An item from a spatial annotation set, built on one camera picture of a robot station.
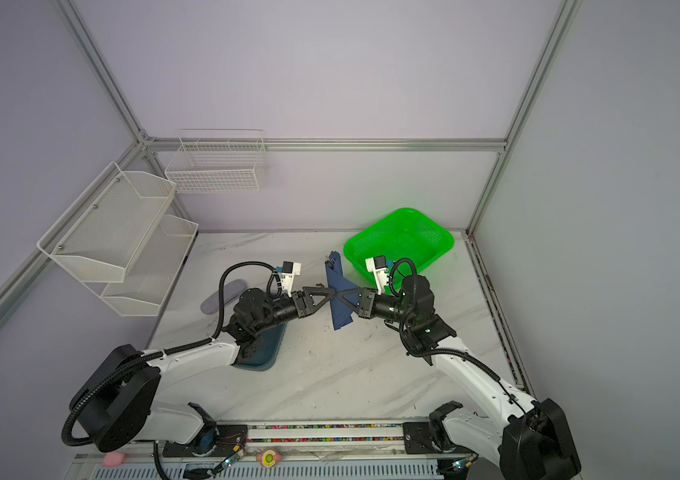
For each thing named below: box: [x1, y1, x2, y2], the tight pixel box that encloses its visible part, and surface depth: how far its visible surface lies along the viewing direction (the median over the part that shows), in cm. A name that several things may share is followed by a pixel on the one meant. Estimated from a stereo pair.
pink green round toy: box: [256, 449, 283, 467], surface depth 69 cm
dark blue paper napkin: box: [325, 251, 359, 330], surface depth 72 cm
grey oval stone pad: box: [200, 279, 248, 315], surface depth 100 cm
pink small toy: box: [102, 451, 126, 467], surface depth 71 cm
